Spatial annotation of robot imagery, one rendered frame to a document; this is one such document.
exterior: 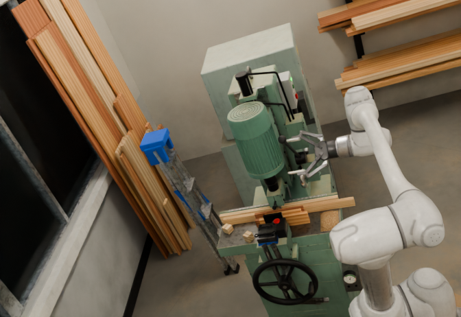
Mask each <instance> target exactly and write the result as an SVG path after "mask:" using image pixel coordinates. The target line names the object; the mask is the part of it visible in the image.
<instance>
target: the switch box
mask: <svg viewBox="0 0 461 317"><path fill-rule="evenodd" d="M278 75H279V77H280V79H281V83H282V85H283V88H284V91H285V94H286V96H287V99H288V102H289V105H290V107H291V109H295V108H297V102H298V100H297V101H296V97H295V94H296V91H295V89H293V88H292V85H293V81H291V80H290V78H291V74H290V72H289V71H286V72H282V73H278ZM276 84H277V86H278V89H279V93H280V96H281V99H282V102H283V104H284V105H285V106H286V108H287V110H289V108H288V106H287V102H286V100H285V97H284V94H283V92H282V89H281V86H280V84H279V81H278V78H277V79H276Z"/></svg>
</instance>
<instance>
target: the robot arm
mask: <svg viewBox="0 0 461 317"><path fill-rule="evenodd" d="M344 107H345V111H346V116H347V119H348V123H349V125H350V127H351V134H350V135H346V136H342V137H337V138H336V140H335V139H334V140H329V141H323V137H324V136H323V135H322V134H314V133H311V132H306V131H303V130H300V134H299V135H296V136H292V138H291V139H287V142H288V143H289V142H293V141H300V139H303V140H304V141H306V142H308V143H310V144H312V145H314V146H315V148H314V151H315V156H316V158H315V160H314V161H313V163H312V164H311V165H310V166H309V167H308V168H307V169H306V170H305V169H302V170H297V171H292V172H288V174H298V175H299V176H300V175H305V174H306V175H307V177H308V178H311V177H312V176H314V175H315V174H317V173H318V172H319V171H320V170H322V169H323V168H326V167H328V166H329V165H328V163H327V160H328V159H333V158H337V157H338V156H340V158H341V159H343V158H347V157H353V156H370V155H375V157H376V159H377V162H378V164H379V167H380V170H381V173H382V175H383V177H384V180H385V182H386V184H387V186H388V189H389V191H390V194H391V196H392V200H393V203H394V204H391V205H388V206H386V207H381V208H376V209H371V210H367V211H364V212H361V213H358V214H356V215H353V216H351V217H349V218H346V219H344V220H342V221H341V222H340V223H338V224H337V225H336V226H334V227H333V228H332V229H331V232H330V233H329V239H330V242H331V247H332V250H333V253H334V255H335V258H336V259H337V260H338V261H340V262H341V263H345V264H349V265H357V267H358V270H359V275H360V278H361V280H362V285H363V289H362V291H361V293H360V294H359V296H356V297H355V298H354V299H353V300H352V302H351V304H350V306H349V308H348V312H349V314H350V317H461V307H456V300H455V296H454V293H453V289H452V287H451V286H450V284H449V282H448V281H447V280H446V278H445V277H444V276H443V274H441V273H440V272H439V271H437V270H435V269H433V268H419V269H418V270H415V271H414V272H413V273H412V274H411V275H410V276H409V277H408V279H406V280H404V281H403V282H402V283H400V284H398V285H394V286H392V278H391V272H390V262H389V260H390V258H391V257H392V256H393V255H394V254H395V252H397V251H399V250H403V249H405V248H410V247H414V246H419V247H422V248H432V247H434V246H437V245H439V243H440V242H441V241H442V240H443V239H444V236H445V228H444V224H443V220H442V216H441V214H440V211H439V210H438V208H437V207H436V205H435V204H434V203H433V202H432V200H431V199H430V198H428V197H427V196H426V195H425V194H424V193H423V192H422V191H421V190H419V189H417V188H416V187H415V186H413V185H412V184H410V183H409V182H408V181H407V180H406V179H405V177H404V175H403V174H402V172H401V170H400V168H399V165H398V163H397V161H396V159H395V157H394V154H393V153H392V150H391V148H390V147H391V145H392V137H391V134H390V131H389V130H388V129H386V128H381V126H380V124H379V122H378V117H379V112H378V110H377V107H376V104H375V101H374V99H373V97H372V95H371V93H370V91H369V90H368V89H367V88H366V87H364V86H354V87H352V88H350V89H349V90H348V91H347V92H346V94H345V97H344ZM303 134H304V135H307V136H310V137H315V138H318V139H319V140H320V142H319V143H318V144H317V143H315V142H313V141H311V140H309V139H308V138H306V137H304V136H303ZM320 159H321V160H323V161H324V162H323V163H322V165H321V166H320V167H318V168H316V169H315V170H314V171H313V172H311V173H310V174H309V172H310V171H311V170H312V169H313V168H314V166H315V165H316V164H317V163H318V162H319V161H320Z"/></svg>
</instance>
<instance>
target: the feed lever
mask: <svg viewBox="0 0 461 317"><path fill-rule="evenodd" d="M278 141H279V143H282V144H285V145H286V146H287V147H288V148H289V149H290V150H291V151H292V152H293V153H294V158H295V161H296V164H297V165H301V164H305V163H307V155H306V153H305V151H303V152H297V151H296V150H295V149H294V148H293V147H292V146H291V145H290V144H289V143H288V142H287V139H286V137H285V136H283V135H281V136H280V137H279V138H278Z"/></svg>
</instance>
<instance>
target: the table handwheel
mask: <svg viewBox="0 0 461 317"><path fill-rule="evenodd" d="M272 266H287V269H286V270H282V274H281V276H280V277H279V281H274V282H267V283H259V276H260V274H261V273H262V272H263V271H264V270H265V269H267V268H270V267H272ZM294 268H298V269H300V270H302V271H304V272H305V273H307V274H308V275H309V277H310V279H311V281H312V282H313V285H314V293H313V294H309V293H307V294H306V295H303V294H301V293H300V292H299V291H298V290H297V289H295V288H294V287H293V286H292V278H291V274H292V272H293V270H294ZM252 284H253V286H254V288H255V290H256V291H257V293H258V294H259V295H260V296H261V297H263V298H264V299H265V300H267V301H270V302H272V303H275V304H278V305H299V304H302V303H305V302H307V301H308V300H310V299H311V298H313V297H314V295H315V294H316V292H317V291H318V278H317V276H316V274H315V273H314V271H313V270H312V269H311V268H310V267H308V266H306V265H305V264H303V263H301V262H299V261H296V260H293V259H272V260H269V261H266V262H264V263H263V264H261V265H260V266H259V267H258V268H257V269H256V270H255V272H254V274H253V276H252ZM271 285H277V286H278V287H279V289H281V290H283V291H288V290H291V291H293V292H294V293H296V294H297V295H298V296H300V297H299V298H293V299H284V298H277V297H275V296H272V295H270V294H268V293H267V292H265V291H264V290H263V289H262V288H261V287H263V286H271Z"/></svg>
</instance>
